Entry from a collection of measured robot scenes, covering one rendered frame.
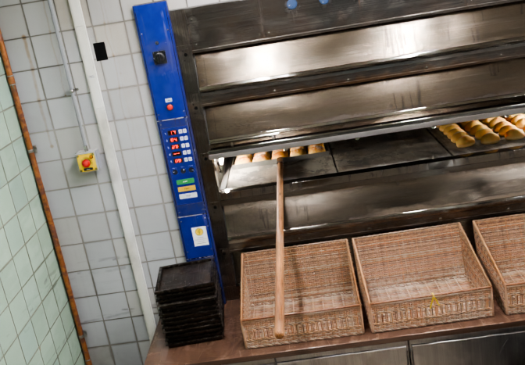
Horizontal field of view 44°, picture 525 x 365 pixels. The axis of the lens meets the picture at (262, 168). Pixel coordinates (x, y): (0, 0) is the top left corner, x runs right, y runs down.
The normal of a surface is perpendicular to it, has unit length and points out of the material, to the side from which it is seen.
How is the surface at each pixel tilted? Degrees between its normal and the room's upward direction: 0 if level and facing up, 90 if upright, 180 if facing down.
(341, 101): 70
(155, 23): 90
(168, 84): 90
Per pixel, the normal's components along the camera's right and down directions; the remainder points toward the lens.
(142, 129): -0.02, 0.29
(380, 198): -0.07, -0.05
